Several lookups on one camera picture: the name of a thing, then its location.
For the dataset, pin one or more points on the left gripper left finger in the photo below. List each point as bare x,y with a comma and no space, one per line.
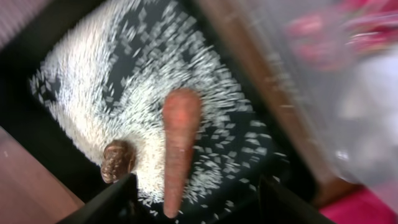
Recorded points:
116,204

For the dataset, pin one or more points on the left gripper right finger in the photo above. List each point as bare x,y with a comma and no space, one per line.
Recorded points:
278,205

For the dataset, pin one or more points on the brown food scrap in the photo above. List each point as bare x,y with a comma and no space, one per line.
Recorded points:
119,159

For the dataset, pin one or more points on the orange carrot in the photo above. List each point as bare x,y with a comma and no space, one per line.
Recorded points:
181,115

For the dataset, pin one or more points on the white tissue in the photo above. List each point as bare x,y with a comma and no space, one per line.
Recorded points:
366,126

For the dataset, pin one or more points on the white rice pile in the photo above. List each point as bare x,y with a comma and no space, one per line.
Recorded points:
108,78

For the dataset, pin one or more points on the red strawberry snack wrapper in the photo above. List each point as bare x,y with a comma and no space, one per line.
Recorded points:
330,37

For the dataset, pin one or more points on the black waste tray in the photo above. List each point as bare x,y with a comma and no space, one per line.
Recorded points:
35,128

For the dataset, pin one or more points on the clear plastic waste bin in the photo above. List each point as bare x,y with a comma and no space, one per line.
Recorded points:
313,92

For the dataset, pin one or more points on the red serving tray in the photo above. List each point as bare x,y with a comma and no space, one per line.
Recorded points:
359,207

